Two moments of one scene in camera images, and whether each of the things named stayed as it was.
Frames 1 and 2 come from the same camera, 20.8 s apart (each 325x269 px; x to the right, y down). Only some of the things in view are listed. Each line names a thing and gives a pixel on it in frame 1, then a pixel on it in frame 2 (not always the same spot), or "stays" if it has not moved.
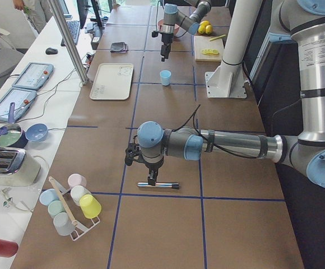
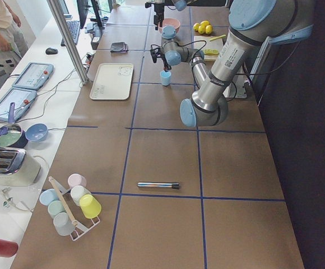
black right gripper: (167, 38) → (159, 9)
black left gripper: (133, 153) → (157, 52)
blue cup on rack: (47, 195) stays
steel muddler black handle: (159, 185) stays
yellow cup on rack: (90, 205) stays
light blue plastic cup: (166, 77) stays
